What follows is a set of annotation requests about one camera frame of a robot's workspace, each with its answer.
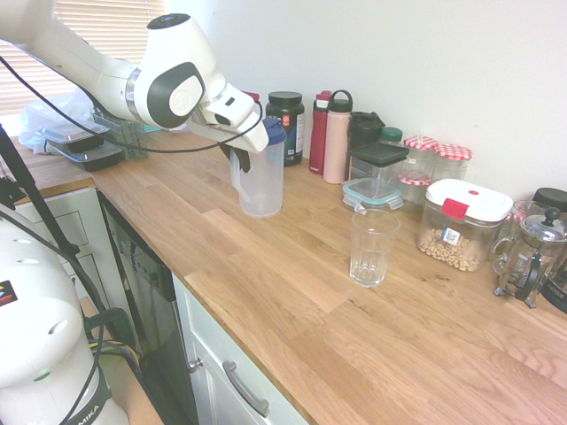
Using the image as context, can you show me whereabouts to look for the clear faceted drinking glass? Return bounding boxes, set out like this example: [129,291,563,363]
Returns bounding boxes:
[349,208,402,290]

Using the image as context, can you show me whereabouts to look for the clear pitcher with blue lid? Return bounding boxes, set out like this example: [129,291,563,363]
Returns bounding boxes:
[228,118,287,219]

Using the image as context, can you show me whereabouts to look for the pale kitchen cabinet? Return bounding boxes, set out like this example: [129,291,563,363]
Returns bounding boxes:
[171,273,307,425]

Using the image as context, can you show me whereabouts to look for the dark green shaker bottle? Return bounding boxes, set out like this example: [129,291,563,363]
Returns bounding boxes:
[346,111,386,179]

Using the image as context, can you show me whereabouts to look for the small jar red checked lid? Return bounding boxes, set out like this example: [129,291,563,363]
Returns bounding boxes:
[398,172,432,210]

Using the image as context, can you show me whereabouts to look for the window blinds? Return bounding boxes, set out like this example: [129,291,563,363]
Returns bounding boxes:
[0,0,166,118]

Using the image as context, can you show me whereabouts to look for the pink bottle with black cap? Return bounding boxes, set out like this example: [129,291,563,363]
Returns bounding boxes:
[322,89,355,185]

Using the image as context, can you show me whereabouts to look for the clear bottle with green cap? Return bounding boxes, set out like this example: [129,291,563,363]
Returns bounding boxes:
[379,126,405,152]

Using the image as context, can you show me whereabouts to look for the clear plastic bag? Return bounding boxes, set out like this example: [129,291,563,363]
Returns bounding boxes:
[19,93,97,155]

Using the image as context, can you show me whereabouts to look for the jar with black lid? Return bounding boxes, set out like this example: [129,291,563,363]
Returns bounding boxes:
[531,187,567,214]

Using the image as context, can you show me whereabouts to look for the square container with black lid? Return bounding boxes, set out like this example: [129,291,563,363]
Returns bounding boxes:
[347,142,411,199]

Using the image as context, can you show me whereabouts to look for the glass container with teal lid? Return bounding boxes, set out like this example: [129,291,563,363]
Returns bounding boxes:
[341,177,406,214]

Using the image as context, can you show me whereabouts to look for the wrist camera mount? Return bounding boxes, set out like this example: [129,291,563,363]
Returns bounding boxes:
[187,90,263,148]

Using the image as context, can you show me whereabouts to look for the glass French press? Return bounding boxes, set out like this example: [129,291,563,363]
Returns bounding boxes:
[491,206,567,309]

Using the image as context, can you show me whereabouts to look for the cereal container with white lid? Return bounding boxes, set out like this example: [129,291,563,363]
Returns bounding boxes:
[416,178,516,274]

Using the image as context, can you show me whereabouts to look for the silver cabinet door handle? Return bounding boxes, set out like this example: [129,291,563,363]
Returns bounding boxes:
[221,359,271,418]

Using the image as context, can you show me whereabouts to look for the red water bottle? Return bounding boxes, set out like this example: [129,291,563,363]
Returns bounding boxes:
[307,89,334,175]

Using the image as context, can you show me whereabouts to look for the green plastic crate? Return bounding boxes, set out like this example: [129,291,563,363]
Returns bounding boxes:
[91,109,151,162]

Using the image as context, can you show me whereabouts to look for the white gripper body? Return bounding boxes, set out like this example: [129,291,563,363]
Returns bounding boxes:
[206,81,272,155]

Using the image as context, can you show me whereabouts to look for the black dishwasher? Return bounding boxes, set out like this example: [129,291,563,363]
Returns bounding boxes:
[97,189,201,425]

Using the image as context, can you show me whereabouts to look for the tall jar red checked lid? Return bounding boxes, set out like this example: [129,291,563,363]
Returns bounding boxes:
[402,135,440,181]
[433,143,475,183]

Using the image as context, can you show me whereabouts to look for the black food tray clear lid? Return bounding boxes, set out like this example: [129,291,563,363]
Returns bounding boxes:
[51,143,126,174]
[35,121,110,155]

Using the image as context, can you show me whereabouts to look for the black Vega protein tub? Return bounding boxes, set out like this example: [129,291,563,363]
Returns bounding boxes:
[265,90,307,168]

